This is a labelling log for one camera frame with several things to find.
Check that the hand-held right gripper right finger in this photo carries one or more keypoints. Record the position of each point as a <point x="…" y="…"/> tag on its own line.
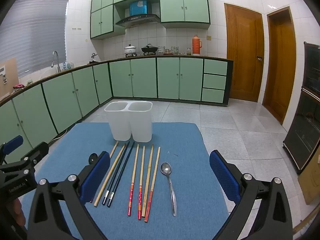
<point x="223" y="177"/>

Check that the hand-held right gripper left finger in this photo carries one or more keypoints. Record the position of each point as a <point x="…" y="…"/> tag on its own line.
<point x="96" y="177"/>

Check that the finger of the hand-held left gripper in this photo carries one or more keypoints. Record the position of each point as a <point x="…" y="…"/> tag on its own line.
<point x="32" y="155"/>
<point x="13" y="143"/>

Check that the row of chopsticks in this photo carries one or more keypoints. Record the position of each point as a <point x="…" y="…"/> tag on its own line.
<point x="112" y="172"/>

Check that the black chopstick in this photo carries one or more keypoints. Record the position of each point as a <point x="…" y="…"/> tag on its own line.
<point x="118" y="167"/>
<point x="122" y="172"/>

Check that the metal spoon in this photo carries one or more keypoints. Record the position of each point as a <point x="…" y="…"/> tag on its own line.
<point x="165" y="168"/>

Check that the white double utensil holder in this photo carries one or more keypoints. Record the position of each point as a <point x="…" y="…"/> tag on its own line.
<point x="140" y="125"/>

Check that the person's left hand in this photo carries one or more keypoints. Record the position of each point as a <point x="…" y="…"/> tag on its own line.
<point x="18" y="212"/>

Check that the blue mat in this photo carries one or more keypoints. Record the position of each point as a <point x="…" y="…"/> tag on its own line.
<point x="185" y="142"/>

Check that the red cloth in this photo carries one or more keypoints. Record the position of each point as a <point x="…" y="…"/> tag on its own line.
<point x="18" y="87"/>

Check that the wooden board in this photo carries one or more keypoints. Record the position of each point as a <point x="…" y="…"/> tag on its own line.
<point x="11" y="70"/>

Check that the cardboard box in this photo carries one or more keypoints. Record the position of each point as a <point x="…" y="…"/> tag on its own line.
<point x="311" y="177"/>

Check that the metal faucet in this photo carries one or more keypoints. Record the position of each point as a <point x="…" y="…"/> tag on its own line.
<point x="58" y="62"/>

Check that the dish soap bottle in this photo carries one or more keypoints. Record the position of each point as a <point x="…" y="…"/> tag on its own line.
<point x="66" y="65"/>

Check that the black glass cabinet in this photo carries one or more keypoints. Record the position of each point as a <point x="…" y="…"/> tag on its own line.
<point x="305" y="120"/>

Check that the grey window blind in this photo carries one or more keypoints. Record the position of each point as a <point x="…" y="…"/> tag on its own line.
<point x="35" y="35"/>

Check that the green lower cabinets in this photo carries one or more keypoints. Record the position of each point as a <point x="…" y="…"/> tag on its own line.
<point x="145" y="77"/>

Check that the green cabinets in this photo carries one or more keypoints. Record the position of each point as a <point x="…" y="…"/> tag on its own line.
<point x="185" y="7"/>
<point x="145" y="77"/>

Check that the metal kettle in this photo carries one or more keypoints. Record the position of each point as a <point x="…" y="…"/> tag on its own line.
<point x="94" y="58"/>

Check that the wooden door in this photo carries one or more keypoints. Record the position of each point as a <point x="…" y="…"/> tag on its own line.
<point x="243" y="55"/>
<point x="277" y="67"/>

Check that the small glass jar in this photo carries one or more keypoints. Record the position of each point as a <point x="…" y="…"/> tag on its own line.
<point x="189" y="51"/>

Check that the white pot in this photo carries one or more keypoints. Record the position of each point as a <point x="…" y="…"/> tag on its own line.
<point x="130" y="49"/>

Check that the orange thermos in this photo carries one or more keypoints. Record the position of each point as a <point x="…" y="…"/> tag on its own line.
<point x="196" y="45"/>

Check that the patterned jar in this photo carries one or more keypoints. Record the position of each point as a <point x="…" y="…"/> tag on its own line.
<point x="175" y="50"/>

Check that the black wok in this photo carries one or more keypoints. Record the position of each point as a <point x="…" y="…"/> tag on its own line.
<point x="149" y="48"/>

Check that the range hood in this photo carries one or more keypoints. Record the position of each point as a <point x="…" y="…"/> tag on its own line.
<point x="137" y="20"/>

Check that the green upper cabinets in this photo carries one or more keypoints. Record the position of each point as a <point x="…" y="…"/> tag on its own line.
<point x="185" y="7"/>

